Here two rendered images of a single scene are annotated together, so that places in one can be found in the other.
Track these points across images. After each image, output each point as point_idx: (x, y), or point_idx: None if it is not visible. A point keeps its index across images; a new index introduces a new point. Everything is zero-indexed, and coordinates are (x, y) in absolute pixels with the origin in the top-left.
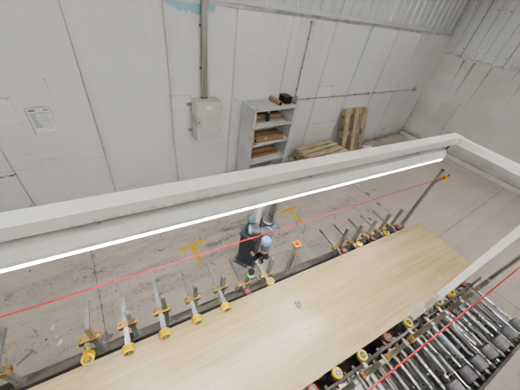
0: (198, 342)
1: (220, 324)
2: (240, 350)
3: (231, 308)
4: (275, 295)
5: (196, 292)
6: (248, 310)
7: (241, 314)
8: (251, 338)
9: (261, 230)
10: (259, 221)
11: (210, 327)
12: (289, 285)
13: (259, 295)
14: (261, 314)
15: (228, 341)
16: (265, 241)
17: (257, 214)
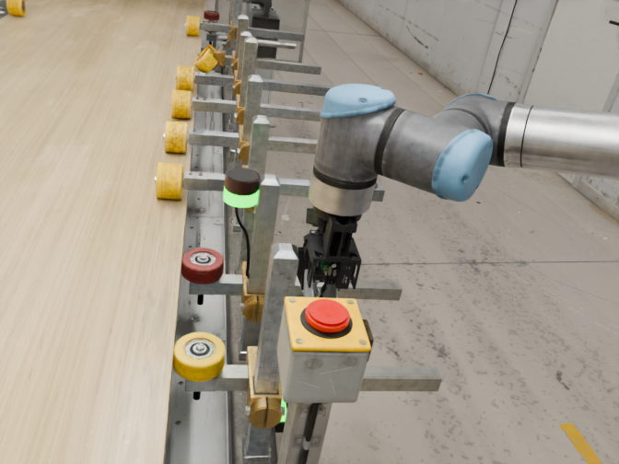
0: (117, 141)
1: (128, 177)
2: (7, 183)
3: (161, 207)
4: (105, 338)
5: (245, 109)
6: (115, 237)
7: (118, 219)
8: (11, 212)
9: (450, 110)
10: (535, 128)
11: (136, 163)
12: (109, 432)
13: (150, 284)
14: (64, 261)
15: (62, 174)
16: (344, 85)
17: (592, 111)
